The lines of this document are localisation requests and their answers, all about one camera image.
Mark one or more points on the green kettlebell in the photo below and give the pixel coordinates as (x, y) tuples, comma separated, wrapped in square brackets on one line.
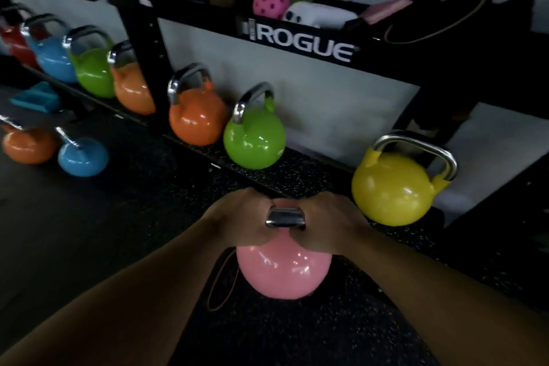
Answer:
[(255, 140), (92, 72)]

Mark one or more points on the white case with holes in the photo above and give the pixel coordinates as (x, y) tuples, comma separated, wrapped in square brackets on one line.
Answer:
[(319, 15)]

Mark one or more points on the person's left forearm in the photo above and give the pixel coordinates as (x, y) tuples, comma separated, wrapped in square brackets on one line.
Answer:
[(128, 293)]

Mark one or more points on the blue kettlebell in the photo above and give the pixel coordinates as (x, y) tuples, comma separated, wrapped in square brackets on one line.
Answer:
[(83, 157), (53, 59)]

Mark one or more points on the yellow kettlebell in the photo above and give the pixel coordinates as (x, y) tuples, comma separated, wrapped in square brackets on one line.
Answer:
[(392, 190)]

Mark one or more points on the person's left hand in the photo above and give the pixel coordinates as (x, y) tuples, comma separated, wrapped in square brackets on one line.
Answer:
[(238, 217)]

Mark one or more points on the teal foam wedge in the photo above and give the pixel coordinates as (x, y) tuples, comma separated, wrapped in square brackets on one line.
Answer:
[(36, 97)]

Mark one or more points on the person's left fingers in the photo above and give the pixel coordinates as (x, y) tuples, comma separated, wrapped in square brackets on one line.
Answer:
[(260, 224)]

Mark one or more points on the pink perforated ball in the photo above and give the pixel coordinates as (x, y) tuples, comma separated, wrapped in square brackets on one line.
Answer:
[(271, 2)]

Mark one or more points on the black metal storage rack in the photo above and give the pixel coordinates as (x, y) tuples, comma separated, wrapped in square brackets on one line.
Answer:
[(143, 42)]

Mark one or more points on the red kettlebell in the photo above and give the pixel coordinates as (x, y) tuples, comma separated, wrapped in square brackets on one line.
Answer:
[(17, 46)]

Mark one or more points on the pink block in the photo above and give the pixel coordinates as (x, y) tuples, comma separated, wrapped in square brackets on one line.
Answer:
[(386, 11)]

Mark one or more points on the person's right forearm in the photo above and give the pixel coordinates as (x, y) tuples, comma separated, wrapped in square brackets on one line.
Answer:
[(437, 305)]

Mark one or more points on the black bag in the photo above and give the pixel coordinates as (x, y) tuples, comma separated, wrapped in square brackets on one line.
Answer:
[(446, 22)]

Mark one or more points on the person's right fingers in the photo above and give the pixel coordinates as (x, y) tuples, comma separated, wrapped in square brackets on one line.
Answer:
[(309, 228)]

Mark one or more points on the pink kettlebell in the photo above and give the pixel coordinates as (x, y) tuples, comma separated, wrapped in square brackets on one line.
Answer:
[(283, 269)]

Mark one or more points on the person's right hand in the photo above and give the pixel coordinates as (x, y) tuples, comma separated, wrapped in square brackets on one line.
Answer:
[(334, 224)]

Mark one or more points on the orange kettlebell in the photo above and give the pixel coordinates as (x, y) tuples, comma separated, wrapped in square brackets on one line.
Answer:
[(28, 147), (133, 91), (197, 119)]

